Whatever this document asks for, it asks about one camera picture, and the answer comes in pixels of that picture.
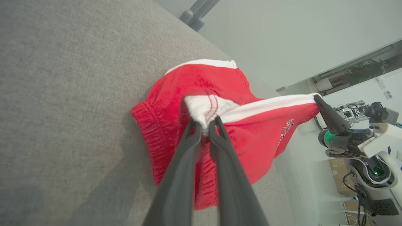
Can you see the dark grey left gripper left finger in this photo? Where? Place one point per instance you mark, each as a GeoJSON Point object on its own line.
{"type": "Point", "coordinates": [179, 182]}

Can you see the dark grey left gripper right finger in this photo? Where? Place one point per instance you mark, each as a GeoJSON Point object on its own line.
{"type": "Point", "coordinates": [232, 188]}

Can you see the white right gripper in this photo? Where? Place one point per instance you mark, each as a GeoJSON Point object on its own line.
{"type": "Point", "coordinates": [383, 138]}

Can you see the red shorts with white stripes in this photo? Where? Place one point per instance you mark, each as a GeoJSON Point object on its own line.
{"type": "Point", "coordinates": [251, 131]}

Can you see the grey metal machine assembly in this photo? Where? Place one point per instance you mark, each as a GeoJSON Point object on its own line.
{"type": "Point", "coordinates": [351, 111]}

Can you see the green plants behind glass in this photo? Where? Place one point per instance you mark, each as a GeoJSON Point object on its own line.
{"type": "Point", "coordinates": [361, 72]}

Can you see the brown cardboard box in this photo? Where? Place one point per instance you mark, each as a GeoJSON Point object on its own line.
{"type": "Point", "coordinates": [350, 213]}
{"type": "Point", "coordinates": [337, 175]}

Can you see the grey fabric sofa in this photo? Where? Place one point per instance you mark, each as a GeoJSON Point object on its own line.
{"type": "Point", "coordinates": [62, 94]}

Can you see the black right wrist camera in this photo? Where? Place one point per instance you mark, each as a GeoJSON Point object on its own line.
{"type": "Point", "coordinates": [381, 115]}

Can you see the white wall switch panel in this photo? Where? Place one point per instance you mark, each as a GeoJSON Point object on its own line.
{"type": "Point", "coordinates": [388, 94]}

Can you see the grey round post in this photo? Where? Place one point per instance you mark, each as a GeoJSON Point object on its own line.
{"type": "Point", "coordinates": [186, 16]}
{"type": "Point", "coordinates": [197, 24]}

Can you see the grey vertical partition frame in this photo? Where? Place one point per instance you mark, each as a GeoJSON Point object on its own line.
{"type": "Point", "coordinates": [204, 6]}

